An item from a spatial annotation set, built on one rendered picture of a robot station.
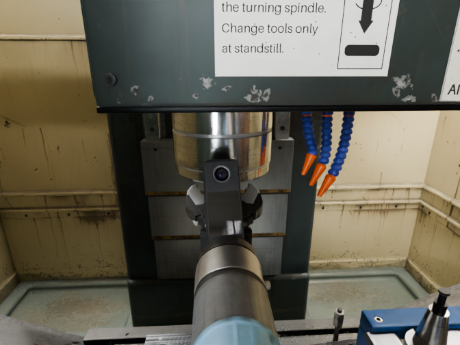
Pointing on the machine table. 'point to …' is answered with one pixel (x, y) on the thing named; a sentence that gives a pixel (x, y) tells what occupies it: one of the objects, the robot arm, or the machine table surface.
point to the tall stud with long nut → (337, 322)
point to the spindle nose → (222, 142)
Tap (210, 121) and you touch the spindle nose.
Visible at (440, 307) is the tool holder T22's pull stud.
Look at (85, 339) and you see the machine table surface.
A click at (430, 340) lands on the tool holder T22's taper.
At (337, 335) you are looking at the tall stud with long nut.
